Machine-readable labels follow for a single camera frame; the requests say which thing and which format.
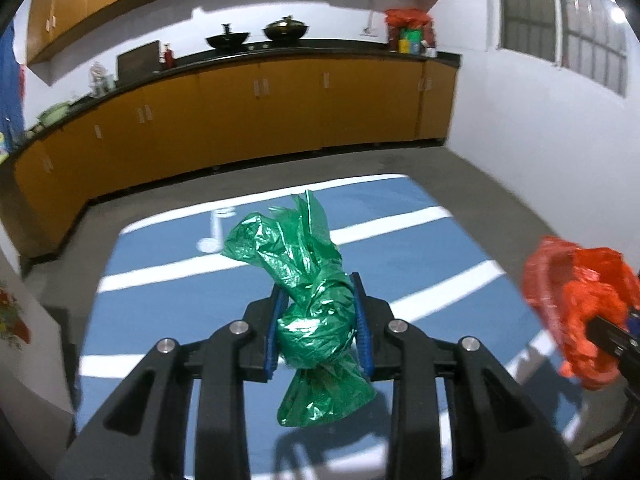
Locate green basin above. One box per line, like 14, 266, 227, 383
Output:
38, 102, 70, 128

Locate blue hanging cloth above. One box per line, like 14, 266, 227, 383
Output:
0, 22, 24, 159

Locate clear jar on counter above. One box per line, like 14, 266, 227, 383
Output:
89, 62, 115, 98

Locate blue striped tablecloth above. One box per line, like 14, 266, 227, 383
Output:
76, 176, 582, 479

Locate large red plastic bag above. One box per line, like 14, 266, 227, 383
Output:
559, 247, 639, 391

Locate barred window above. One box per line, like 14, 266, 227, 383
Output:
500, 0, 628, 96

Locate green plastic bag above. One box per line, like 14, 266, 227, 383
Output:
222, 190, 376, 427

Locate red bottle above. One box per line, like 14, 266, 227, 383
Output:
163, 44, 176, 70

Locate red lined trash basket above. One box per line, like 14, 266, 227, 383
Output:
521, 236, 582, 356

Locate lower wooden cabinets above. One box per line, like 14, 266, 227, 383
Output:
1, 56, 458, 259

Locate red bag with bottles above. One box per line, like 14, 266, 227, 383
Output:
385, 8, 437, 58

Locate black wok left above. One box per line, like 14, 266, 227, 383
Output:
206, 24, 250, 53

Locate dark cutting board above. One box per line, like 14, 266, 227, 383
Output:
116, 40, 162, 86

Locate black lidded wok right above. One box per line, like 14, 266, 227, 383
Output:
262, 15, 308, 44

